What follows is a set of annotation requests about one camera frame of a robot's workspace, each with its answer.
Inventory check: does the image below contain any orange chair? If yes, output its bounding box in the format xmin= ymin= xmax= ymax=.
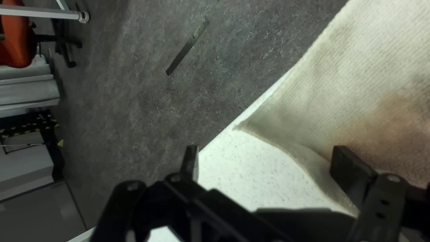
xmin=0 ymin=0 xmax=37 ymax=69

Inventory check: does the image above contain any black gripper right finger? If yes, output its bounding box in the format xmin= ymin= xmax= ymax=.
xmin=329 ymin=145 xmax=430 ymax=242

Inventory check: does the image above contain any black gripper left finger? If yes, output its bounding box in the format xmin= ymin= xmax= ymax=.
xmin=88 ymin=143 xmax=252 ymax=242

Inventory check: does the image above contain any stained beige towel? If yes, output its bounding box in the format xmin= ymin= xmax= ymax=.
xmin=233 ymin=0 xmax=430 ymax=216

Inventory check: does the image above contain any black floor tape strip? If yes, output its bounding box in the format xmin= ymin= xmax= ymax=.
xmin=165 ymin=16 xmax=210 ymax=76

